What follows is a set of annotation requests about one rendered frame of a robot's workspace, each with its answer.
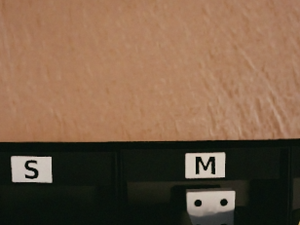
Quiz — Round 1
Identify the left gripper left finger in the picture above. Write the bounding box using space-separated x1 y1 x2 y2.
173 207 193 225

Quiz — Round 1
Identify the black three-compartment bin rack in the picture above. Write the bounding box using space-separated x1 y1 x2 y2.
0 138 300 225

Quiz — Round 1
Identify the white domino tile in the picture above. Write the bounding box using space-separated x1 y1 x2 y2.
185 188 235 225

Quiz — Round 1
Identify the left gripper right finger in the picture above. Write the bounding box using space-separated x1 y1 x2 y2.
234 206 264 225

